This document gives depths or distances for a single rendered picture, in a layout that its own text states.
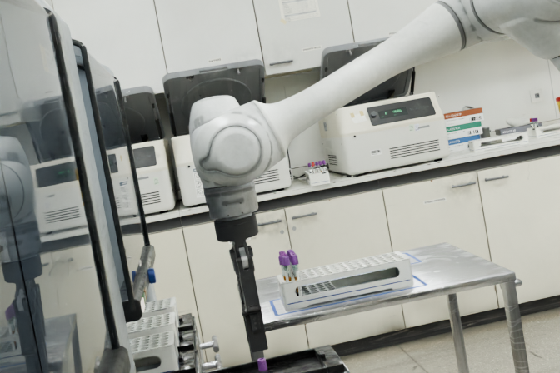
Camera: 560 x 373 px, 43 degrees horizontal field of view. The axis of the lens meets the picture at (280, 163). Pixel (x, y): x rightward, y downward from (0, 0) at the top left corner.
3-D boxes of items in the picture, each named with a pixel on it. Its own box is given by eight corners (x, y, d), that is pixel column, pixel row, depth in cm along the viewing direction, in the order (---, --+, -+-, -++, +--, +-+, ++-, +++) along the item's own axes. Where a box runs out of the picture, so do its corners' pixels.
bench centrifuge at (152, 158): (60, 233, 339) (35, 101, 336) (82, 218, 401) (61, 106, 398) (176, 211, 345) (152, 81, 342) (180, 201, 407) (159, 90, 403)
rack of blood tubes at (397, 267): (285, 310, 156) (280, 283, 156) (280, 300, 166) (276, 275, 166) (414, 285, 159) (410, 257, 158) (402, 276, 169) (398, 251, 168)
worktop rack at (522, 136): (474, 152, 378) (472, 141, 378) (469, 151, 388) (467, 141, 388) (529, 142, 378) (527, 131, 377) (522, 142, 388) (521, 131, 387)
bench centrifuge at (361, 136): (350, 178, 358) (327, 42, 354) (326, 172, 419) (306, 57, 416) (453, 158, 365) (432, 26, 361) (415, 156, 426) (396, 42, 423)
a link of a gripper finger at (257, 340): (261, 309, 123) (261, 310, 122) (267, 348, 123) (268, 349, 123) (243, 312, 122) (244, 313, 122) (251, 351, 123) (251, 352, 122)
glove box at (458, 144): (444, 153, 405) (442, 141, 405) (435, 153, 418) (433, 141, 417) (482, 146, 410) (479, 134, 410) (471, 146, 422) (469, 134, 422)
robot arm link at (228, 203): (203, 191, 119) (210, 226, 119) (257, 181, 120) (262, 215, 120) (202, 187, 128) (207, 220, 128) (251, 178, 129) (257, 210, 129)
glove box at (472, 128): (444, 140, 406) (442, 127, 405) (437, 141, 418) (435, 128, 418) (482, 133, 409) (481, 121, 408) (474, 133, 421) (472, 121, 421)
